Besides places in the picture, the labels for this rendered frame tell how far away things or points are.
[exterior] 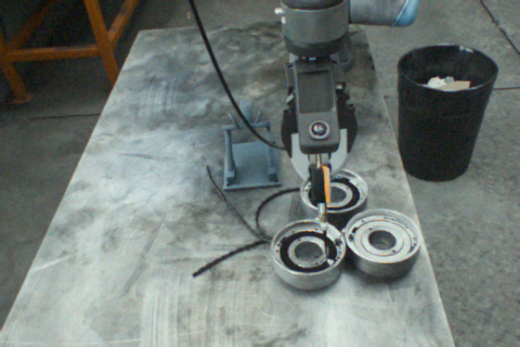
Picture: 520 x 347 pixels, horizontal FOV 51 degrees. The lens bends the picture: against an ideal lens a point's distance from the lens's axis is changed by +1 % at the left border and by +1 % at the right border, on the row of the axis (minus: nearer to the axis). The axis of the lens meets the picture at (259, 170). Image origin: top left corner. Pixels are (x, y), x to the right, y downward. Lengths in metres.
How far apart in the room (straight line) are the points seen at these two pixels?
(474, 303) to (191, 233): 1.13
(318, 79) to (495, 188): 1.63
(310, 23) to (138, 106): 0.67
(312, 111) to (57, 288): 0.47
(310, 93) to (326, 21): 0.08
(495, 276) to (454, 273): 0.12
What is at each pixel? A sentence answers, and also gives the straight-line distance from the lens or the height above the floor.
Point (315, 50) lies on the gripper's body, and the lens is 0.62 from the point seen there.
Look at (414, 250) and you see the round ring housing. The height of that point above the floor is 0.84.
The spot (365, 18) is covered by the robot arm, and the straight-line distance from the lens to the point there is 1.15.
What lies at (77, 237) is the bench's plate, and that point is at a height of 0.80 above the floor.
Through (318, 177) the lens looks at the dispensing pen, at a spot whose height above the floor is 0.94.
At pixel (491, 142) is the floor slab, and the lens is 2.43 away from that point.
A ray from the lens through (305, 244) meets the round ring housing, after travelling 0.80.
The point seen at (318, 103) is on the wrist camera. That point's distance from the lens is 0.61.
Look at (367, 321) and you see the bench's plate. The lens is 0.74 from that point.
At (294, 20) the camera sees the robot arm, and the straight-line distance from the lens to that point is 0.61.
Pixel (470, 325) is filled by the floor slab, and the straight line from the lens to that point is 1.76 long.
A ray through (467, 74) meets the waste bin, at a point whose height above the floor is 0.33.
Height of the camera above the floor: 1.41
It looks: 39 degrees down
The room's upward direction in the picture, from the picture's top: 7 degrees counter-clockwise
